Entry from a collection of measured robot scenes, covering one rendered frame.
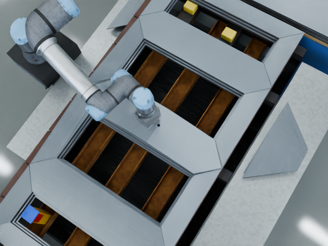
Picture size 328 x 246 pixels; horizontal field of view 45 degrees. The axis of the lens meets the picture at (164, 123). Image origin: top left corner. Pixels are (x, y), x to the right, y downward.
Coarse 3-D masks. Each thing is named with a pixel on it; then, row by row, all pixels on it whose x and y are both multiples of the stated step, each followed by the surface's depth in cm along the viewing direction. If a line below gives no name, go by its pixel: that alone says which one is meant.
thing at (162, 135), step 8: (168, 112) 174; (168, 120) 173; (176, 120) 174; (160, 128) 172; (168, 128) 172; (176, 128) 173; (152, 136) 171; (160, 136) 171; (168, 136) 172; (152, 144) 170; (160, 144) 171
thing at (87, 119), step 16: (176, 0) 202; (192, 0) 202; (224, 16) 198; (256, 32) 194; (160, 48) 193; (272, 48) 189; (128, 64) 192; (208, 80) 188; (240, 96) 184; (256, 112) 182; (80, 128) 183; (112, 128) 184; (144, 144) 178; (64, 160) 180; (32, 192) 174; (112, 192) 174; (0, 224) 170; (16, 224) 171; (160, 224) 169
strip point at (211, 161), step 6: (210, 150) 173; (216, 150) 173; (204, 156) 172; (210, 156) 172; (216, 156) 172; (204, 162) 171; (210, 162) 172; (216, 162) 172; (198, 168) 171; (204, 168) 171; (210, 168) 171; (216, 168) 171
